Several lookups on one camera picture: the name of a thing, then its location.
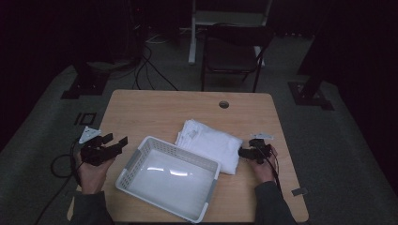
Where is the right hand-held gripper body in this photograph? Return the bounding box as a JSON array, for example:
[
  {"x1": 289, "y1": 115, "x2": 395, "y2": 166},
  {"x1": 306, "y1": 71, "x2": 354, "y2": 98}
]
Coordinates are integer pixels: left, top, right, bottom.
[{"x1": 249, "y1": 132, "x2": 275, "y2": 165}]

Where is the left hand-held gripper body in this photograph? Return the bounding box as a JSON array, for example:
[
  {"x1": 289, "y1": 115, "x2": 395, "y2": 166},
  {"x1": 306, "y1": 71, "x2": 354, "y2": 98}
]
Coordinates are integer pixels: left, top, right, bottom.
[{"x1": 78, "y1": 126, "x2": 111, "y2": 167}]

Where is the person's right hand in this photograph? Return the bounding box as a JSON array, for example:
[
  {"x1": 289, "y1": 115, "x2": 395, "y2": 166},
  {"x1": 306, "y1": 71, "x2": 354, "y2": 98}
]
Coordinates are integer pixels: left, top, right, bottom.
[{"x1": 250, "y1": 144, "x2": 280, "y2": 184}]

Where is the person's left hand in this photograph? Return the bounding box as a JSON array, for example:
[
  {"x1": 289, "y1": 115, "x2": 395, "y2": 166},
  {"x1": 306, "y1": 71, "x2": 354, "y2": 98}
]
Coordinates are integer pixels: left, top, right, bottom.
[{"x1": 74, "y1": 152, "x2": 116, "y2": 195}]

